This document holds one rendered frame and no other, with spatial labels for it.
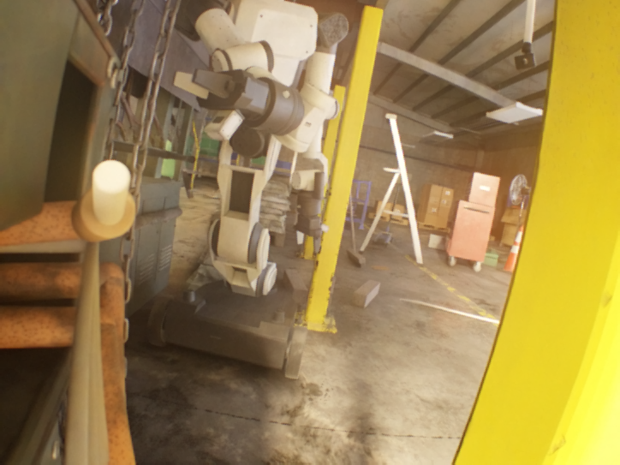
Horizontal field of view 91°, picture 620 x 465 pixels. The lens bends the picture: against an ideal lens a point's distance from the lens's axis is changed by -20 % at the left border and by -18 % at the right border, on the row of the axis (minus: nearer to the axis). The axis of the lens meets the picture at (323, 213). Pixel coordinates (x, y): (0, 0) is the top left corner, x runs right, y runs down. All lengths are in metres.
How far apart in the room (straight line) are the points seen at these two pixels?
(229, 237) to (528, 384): 1.07
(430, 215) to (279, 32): 10.56
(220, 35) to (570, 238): 0.85
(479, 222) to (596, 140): 4.61
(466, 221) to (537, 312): 4.57
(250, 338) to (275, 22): 1.02
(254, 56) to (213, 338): 0.96
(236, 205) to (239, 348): 0.51
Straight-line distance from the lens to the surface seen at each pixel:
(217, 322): 1.36
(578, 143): 0.23
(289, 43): 1.09
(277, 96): 0.59
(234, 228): 1.20
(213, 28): 0.95
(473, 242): 4.82
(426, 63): 12.29
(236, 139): 1.15
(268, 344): 1.34
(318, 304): 1.92
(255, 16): 1.04
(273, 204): 3.87
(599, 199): 0.21
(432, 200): 11.40
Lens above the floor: 0.73
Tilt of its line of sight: 5 degrees down
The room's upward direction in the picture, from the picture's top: 11 degrees clockwise
